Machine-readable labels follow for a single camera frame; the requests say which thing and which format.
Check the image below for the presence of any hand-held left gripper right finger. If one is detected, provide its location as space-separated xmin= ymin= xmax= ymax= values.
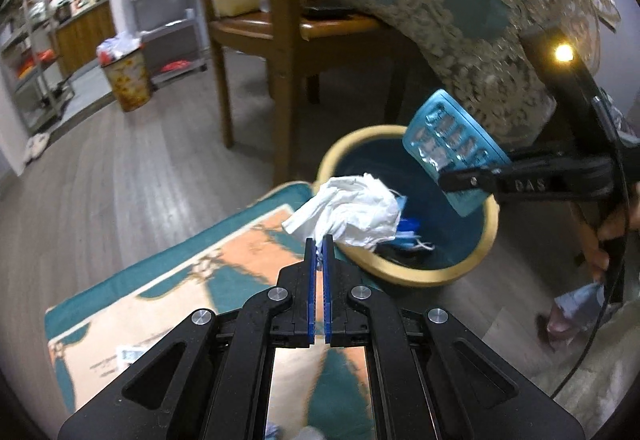
xmin=322 ymin=234 xmax=586 ymax=440

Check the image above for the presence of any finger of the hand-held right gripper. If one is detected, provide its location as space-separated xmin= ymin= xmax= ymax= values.
xmin=437 ymin=165 xmax=502 ymax=195
xmin=505 ymin=143 xmax=577 ymax=166

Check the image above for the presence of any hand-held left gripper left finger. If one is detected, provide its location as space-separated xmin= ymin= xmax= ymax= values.
xmin=57 ymin=236 xmax=318 ymax=440

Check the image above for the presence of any blue blister pack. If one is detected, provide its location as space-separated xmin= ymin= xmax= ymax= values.
xmin=402 ymin=89 xmax=513 ymax=217

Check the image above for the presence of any blue face mask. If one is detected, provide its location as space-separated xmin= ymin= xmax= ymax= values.
xmin=400 ymin=233 xmax=437 ymax=254

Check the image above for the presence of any white wipe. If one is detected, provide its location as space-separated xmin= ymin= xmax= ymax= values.
xmin=281 ymin=173 xmax=405 ymax=253

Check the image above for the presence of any blue bin with cream rim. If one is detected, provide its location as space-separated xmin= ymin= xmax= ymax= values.
xmin=317 ymin=124 xmax=501 ymax=288

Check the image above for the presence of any floral trash can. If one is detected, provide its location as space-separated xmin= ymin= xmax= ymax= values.
xmin=100 ymin=48 xmax=152 ymax=113

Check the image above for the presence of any white trash bag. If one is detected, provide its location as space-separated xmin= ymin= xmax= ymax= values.
xmin=96 ymin=31 xmax=143 ymax=66

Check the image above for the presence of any person's right hand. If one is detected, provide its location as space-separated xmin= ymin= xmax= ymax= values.
xmin=575 ymin=214 xmax=627 ymax=282

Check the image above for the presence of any light blue cloth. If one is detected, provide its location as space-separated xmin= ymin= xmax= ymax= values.
xmin=547 ymin=283 xmax=608 ymax=352

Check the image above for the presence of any printed quilted teal mat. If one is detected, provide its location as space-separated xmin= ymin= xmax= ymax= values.
xmin=45 ymin=180 xmax=401 ymax=440

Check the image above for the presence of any wooden chair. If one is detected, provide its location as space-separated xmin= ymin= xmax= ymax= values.
xmin=182 ymin=0 xmax=401 ymax=186

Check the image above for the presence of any grey shelf rack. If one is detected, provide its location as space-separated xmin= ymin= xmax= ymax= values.
xmin=125 ymin=0 xmax=208 ymax=86

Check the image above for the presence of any wooden kitchen cabinet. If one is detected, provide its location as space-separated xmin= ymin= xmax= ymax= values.
xmin=52 ymin=0 xmax=118 ymax=71

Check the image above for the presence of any metal shelf rack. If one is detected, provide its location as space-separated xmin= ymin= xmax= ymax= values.
xmin=0 ymin=0 xmax=76 ymax=131

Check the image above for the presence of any black cable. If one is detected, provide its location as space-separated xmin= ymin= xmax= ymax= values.
xmin=550 ymin=95 xmax=632 ymax=398

